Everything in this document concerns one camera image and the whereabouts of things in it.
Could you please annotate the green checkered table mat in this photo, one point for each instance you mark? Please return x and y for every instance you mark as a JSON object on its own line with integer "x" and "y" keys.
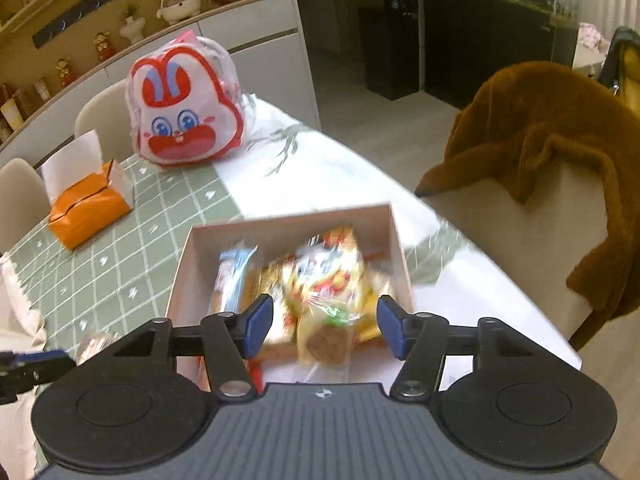
{"x": 121, "y": 277}

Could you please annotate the yellow jacket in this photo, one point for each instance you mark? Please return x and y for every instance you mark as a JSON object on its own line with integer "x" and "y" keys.
{"x": 621, "y": 68}

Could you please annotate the pink cardboard box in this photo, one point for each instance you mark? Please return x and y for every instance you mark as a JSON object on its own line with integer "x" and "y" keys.
{"x": 379, "y": 242}

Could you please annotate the red white bunny bag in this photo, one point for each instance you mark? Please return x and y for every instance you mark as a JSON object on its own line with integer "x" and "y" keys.
{"x": 185, "y": 103}

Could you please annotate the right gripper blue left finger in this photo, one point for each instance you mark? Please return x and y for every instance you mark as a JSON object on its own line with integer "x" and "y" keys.
{"x": 229, "y": 340}

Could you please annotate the white bunny figurine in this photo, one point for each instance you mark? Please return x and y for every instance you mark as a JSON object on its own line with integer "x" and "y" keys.
{"x": 175, "y": 11}

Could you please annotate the beige chair with coat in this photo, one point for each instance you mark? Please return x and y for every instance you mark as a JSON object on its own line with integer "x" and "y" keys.
{"x": 537, "y": 243}

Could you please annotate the white dining chair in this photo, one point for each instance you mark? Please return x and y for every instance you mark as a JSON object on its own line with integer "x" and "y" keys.
{"x": 23, "y": 201}

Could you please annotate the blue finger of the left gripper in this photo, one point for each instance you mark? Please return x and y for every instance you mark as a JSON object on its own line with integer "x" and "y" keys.
{"x": 40, "y": 357}

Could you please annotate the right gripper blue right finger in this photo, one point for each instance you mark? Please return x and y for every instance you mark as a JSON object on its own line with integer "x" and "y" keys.
{"x": 419, "y": 341}

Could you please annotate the black water dispenser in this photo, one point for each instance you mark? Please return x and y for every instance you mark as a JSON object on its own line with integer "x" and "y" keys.
{"x": 389, "y": 36}

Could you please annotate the white cloth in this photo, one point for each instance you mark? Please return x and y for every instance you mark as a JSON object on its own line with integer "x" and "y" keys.
{"x": 22, "y": 333}

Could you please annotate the orange tissue box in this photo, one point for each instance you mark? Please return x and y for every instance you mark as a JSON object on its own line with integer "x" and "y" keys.
{"x": 86, "y": 193}

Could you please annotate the yellow rice cracker packet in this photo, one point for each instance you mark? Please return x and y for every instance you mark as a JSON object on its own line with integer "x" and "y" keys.
{"x": 280, "y": 341}

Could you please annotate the white vase with plant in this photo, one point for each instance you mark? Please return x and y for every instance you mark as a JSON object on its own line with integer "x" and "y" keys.
{"x": 133, "y": 25}

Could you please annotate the yellow panda snack packet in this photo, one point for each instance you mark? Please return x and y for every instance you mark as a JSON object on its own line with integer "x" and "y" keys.
{"x": 329, "y": 264}

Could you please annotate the blue seaweed snack packet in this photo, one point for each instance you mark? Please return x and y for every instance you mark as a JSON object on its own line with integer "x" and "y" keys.
{"x": 236, "y": 277}

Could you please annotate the clear waffle cookie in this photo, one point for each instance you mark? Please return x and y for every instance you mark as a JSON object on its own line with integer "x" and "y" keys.
{"x": 327, "y": 330}

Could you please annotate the clear egg roll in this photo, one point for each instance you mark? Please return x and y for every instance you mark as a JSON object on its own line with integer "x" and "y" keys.
{"x": 92, "y": 344}

